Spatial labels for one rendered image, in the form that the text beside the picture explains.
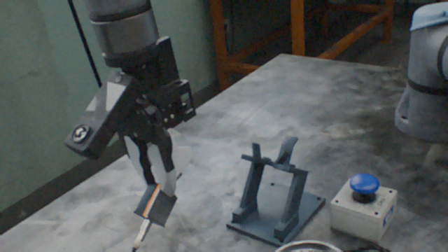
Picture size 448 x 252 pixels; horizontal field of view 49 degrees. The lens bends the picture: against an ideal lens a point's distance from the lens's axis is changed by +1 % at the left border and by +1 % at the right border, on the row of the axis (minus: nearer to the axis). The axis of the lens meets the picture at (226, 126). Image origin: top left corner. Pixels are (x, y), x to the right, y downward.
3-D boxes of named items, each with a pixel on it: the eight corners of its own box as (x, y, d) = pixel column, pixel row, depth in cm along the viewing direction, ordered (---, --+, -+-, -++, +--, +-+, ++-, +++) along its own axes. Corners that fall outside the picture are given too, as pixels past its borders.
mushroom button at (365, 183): (372, 220, 67) (373, 190, 65) (344, 211, 69) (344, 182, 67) (382, 204, 70) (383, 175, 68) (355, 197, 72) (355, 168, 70)
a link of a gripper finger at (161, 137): (183, 169, 63) (161, 108, 60) (174, 175, 62) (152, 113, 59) (159, 164, 67) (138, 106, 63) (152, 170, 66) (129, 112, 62)
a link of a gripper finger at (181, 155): (208, 181, 69) (188, 123, 65) (178, 204, 65) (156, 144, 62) (193, 178, 71) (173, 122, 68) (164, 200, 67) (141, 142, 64)
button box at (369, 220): (379, 244, 66) (380, 215, 64) (330, 228, 70) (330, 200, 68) (398, 212, 72) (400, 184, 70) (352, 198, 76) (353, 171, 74)
